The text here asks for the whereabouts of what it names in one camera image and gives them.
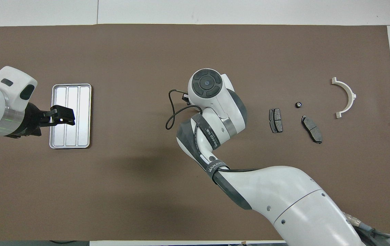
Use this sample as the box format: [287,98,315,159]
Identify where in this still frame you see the white half ring bracket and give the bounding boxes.
[331,77,357,119]

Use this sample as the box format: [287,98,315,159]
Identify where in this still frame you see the silver metal tray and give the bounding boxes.
[49,83,92,149]

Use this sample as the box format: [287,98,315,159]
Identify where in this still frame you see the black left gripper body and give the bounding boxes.
[6,102,45,138]

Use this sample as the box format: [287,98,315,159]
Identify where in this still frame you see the brown table mat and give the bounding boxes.
[0,24,390,241]

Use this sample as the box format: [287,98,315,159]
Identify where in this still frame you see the short dark brake pad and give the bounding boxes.
[269,108,283,134]

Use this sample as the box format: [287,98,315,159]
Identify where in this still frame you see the long dark brake pad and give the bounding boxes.
[301,115,323,145]

